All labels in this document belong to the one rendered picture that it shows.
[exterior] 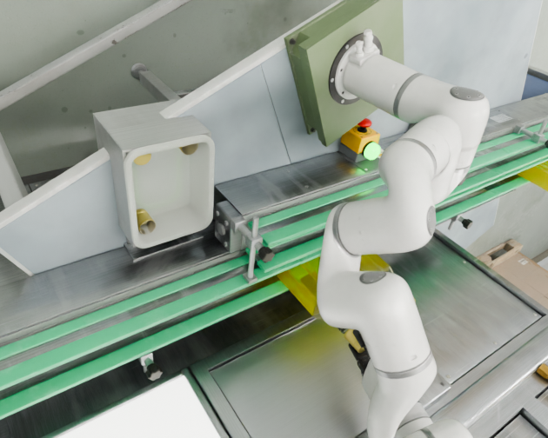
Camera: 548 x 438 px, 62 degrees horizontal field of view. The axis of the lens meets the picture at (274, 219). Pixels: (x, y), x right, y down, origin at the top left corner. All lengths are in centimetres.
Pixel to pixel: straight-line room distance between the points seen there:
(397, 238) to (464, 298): 78
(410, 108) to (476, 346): 66
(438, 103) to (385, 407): 51
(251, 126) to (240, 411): 60
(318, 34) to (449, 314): 80
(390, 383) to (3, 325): 66
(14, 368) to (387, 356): 60
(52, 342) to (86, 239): 21
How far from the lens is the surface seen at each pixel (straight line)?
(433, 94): 89
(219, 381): 103
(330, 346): 111
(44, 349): 92
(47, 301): 96
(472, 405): 114
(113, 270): 99
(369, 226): 66
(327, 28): 99
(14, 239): 96
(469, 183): 146
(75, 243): 100
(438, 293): 138
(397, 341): 64
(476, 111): 87
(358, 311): 64
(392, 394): 69
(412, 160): 67
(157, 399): 101
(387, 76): 95
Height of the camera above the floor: 151
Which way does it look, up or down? 38 degrees down
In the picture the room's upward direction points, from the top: 135 degrees clockwise
